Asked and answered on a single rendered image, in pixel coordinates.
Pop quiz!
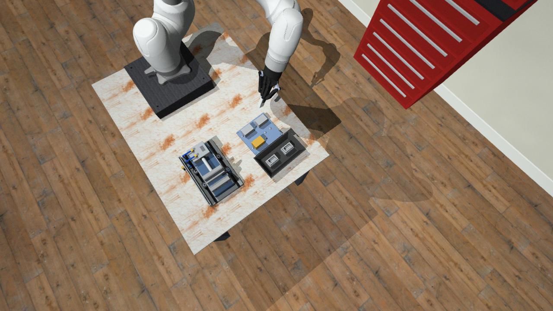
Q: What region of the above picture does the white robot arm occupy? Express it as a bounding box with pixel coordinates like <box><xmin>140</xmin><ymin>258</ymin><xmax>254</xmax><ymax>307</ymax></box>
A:
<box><xmin>133</xmin><ymin>0</ymin><xmax>303</xmax><ymax>85</ymax></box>

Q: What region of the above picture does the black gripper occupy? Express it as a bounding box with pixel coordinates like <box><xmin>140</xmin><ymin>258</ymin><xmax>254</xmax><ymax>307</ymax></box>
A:
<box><xmin>257</xmin><ymin>65</ymin><xmax>282</xmax><ymax>108</ymax></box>

